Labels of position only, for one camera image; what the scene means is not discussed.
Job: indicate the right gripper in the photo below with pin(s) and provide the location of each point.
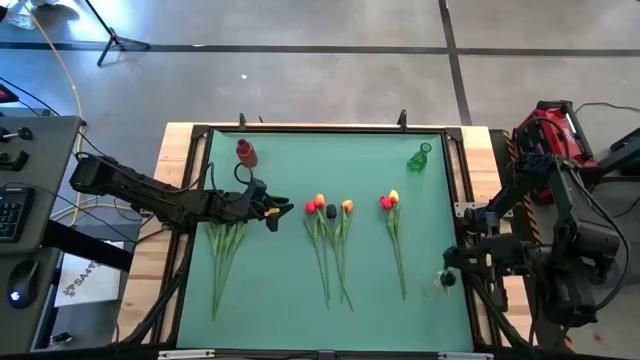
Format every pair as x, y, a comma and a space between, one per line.
482, 255

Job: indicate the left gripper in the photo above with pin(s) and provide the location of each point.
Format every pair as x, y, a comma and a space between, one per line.
260, 200

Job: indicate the red tulip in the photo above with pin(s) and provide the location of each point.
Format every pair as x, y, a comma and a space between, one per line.
310, 207
385, 202
216, 260
225, 245

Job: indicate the yellow tulip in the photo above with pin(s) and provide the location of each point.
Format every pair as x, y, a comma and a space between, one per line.
394, 196

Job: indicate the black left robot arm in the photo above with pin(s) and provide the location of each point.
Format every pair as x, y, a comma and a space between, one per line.
130, 190

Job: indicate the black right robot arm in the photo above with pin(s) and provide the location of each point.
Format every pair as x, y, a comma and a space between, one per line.
580, 235

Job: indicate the red vase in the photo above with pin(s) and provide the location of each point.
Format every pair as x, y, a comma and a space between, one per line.
247, 156

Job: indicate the green glass vase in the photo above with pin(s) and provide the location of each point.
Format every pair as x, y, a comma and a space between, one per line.
417, 162

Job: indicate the green table mat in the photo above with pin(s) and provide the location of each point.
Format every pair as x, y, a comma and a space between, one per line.
300, 165

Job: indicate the white metal plate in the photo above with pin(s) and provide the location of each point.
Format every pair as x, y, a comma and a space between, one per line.
460, 206

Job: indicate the black table clamp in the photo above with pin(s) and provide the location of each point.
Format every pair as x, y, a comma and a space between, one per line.
402, 119
242, 121

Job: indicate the red tool box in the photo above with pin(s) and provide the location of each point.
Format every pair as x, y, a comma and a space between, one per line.
550, 127

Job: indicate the black equipment case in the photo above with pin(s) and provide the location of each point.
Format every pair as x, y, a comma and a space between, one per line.
625, 150

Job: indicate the white printed paper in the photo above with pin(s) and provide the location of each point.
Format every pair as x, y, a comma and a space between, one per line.
85, 285

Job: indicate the black tripod stand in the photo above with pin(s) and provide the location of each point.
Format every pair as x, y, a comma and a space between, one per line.
116, 42

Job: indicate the grey desk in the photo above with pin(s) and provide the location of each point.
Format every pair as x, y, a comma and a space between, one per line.
45, 165

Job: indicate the black knob lever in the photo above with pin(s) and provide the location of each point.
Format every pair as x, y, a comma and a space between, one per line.
22, 134

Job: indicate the black keyboard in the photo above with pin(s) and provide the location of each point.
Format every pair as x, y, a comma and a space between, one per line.
12, 215

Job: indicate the black computer mouse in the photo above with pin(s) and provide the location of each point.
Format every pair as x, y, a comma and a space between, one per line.
22, 282

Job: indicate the black desk device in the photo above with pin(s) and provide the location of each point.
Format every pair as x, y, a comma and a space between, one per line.
6, 95

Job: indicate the clear plastic bag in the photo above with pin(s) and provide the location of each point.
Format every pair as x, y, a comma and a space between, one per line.
22, 21

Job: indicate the black table frame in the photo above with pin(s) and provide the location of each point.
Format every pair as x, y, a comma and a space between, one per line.
325, 129

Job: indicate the white metal end bracket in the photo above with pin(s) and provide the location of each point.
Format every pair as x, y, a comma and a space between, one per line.
186, 354
465, 356

